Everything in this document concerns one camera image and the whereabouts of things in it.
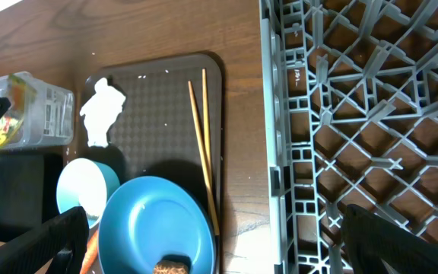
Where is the white paper napkin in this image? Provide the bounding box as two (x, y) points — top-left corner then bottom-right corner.
(79, 78), (126, 148)

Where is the blue plate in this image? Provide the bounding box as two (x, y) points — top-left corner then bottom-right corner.
(98, 176), (216, 274)

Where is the brown plastic tray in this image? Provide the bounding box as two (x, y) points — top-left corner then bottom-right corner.
(77, 53), (224, 274)

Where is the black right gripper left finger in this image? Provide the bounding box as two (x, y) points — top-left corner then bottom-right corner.
(0, 206), (89, 274)

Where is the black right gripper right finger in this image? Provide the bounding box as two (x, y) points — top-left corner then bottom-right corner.
(341, 204), (438, 274)

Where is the brown noodle clump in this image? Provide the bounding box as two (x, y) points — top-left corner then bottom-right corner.
(153, 260), (189, 274)

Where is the light blue rice bowl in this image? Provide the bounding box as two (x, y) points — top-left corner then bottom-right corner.
(56, 158), (120, 229)

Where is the grey dishwasher rack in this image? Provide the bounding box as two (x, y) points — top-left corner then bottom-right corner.
(259, 0), (438, 273)

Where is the wooden chopstick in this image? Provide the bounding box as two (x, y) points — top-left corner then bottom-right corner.
(188, 81), (220, 236)
(202, 68), (213, 186)

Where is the clear plastic bin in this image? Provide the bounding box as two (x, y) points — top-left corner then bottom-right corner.
(0, 72), (75, 151)

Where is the orange carrot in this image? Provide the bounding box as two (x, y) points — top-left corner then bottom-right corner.
(80, 231), (99, 274)

